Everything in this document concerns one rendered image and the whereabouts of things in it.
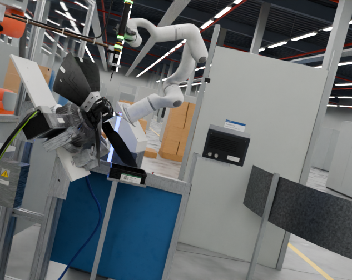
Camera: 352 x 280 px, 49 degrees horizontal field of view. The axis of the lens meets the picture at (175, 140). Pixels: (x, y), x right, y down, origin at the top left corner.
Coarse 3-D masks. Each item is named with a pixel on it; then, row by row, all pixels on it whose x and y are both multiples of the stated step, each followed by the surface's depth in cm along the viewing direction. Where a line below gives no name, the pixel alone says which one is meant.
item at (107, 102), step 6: (96, 102) 198; (102, 102) 196; (108, 102) 205; (90, 108) 199; (96, 108) 196; (102, 108) 196; (108, 108) 199; (84, 114) 196; (90, 114) 198; (96, 114) 197; (102, 114) 197; (108, 114) 198; (114, 114) 203; (90, 120) 198; (102, 120) 199; (90, 126) 198
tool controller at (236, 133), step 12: (216, 132) 234; (228, 132) 234; (240, 132) 239; (216, 144) 236; (228, 144) 235; (240, 144) 233; (204, 156) 240; (216, 156) 236; (228, 156) 237; (240, 156) 235
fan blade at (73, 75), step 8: (72, 56) 183; (64, 64) 177; (72, 64) 182; (72, 72) 181; (80, 72) 186; (56, 80) 172; (64, 80) 177; (72, 80) 182; (80, 80) 186; (56, 88) 173; (64, 88) 178; (72, 88) 183; (80, 88) 187; (88, 88) 192; (64, 96) 179; (72, 96) 184; (80, 96) 188; (80, 104) 190
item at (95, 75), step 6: (78, 60) 212; (84, 60) 215; (84, 66) 212; (90, 66) 215; (96, 66) 219; (84, 72) 209; (90, 72) 212; (96, 72) 215; (90, 78) 209; (96, 78) 212; (90, 84) 207; (96, 84) 210; (96, 90) 207
